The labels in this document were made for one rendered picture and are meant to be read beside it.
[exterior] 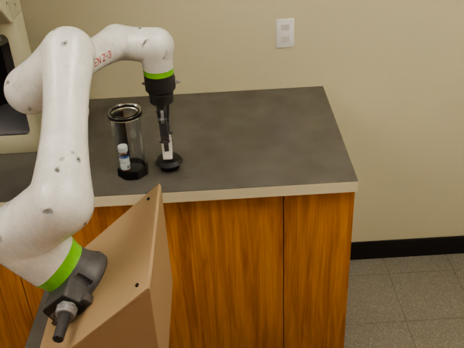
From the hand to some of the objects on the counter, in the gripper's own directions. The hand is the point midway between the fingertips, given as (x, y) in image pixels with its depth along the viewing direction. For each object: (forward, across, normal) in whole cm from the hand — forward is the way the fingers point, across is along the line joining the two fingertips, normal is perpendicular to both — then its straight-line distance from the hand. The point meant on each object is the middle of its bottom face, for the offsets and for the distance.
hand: (167, 147), depth 210 cm
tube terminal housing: (+8, +28, +60) cm, 67 cm away
